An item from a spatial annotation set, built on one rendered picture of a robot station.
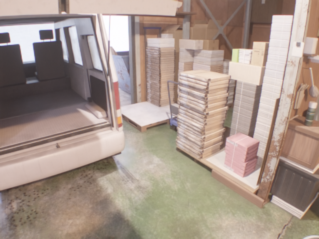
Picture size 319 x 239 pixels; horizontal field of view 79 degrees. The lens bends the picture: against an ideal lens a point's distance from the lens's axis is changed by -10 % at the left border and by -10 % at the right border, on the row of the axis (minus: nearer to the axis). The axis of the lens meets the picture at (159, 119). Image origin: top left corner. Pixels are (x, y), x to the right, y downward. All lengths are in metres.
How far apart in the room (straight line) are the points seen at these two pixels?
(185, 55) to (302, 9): 2.86
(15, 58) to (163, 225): 3.21
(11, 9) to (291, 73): 1.80
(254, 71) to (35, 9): 2.17
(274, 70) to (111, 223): 2.18
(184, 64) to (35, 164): 3.26
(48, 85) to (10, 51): 0.80
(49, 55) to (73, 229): 2.77
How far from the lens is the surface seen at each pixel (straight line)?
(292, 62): 1.90
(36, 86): 3.95
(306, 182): 2.21
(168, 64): 4.31
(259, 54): 2.55
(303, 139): 2.07
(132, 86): 4.68
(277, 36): 2.44
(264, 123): 2.61
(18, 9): 0.96
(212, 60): 4.20
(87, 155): 2.28
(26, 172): 2.24
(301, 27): 1.89
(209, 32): 5.24
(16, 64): 3.91
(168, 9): 1.22
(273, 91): 2.48
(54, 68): 3.97
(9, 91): 3.94
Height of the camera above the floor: 1.57
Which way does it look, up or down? 23 degrees down
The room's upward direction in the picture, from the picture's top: straight up
